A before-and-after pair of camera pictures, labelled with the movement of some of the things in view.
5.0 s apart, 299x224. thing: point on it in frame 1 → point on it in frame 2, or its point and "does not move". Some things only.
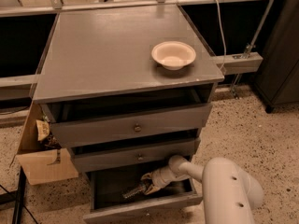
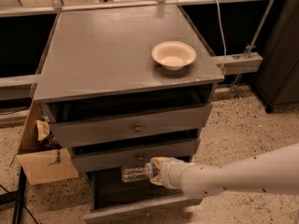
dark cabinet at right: (277, 81) does not move
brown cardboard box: (43, 163) does not move
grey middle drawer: (134, 155) does not move
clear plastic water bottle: (134, 191) → (136, 172)
